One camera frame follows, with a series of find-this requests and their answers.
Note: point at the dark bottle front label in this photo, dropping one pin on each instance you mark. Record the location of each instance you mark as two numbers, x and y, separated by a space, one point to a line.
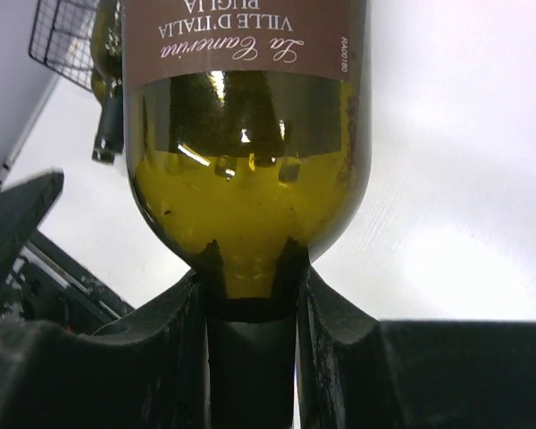
106 81

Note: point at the black mounting rail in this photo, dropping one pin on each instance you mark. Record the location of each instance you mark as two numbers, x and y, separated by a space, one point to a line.
45 284

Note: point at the green bottle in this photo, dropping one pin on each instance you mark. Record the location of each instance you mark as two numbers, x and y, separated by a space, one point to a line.
247 127

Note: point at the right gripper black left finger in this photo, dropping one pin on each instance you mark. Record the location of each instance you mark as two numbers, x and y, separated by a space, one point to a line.
145 370

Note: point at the black wire wine rack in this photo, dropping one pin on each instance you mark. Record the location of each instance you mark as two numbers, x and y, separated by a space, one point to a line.
60 38

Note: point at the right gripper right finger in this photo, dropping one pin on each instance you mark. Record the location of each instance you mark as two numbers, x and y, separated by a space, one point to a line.
354 371

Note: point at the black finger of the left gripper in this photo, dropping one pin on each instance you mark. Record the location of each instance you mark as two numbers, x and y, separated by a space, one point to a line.
22 208

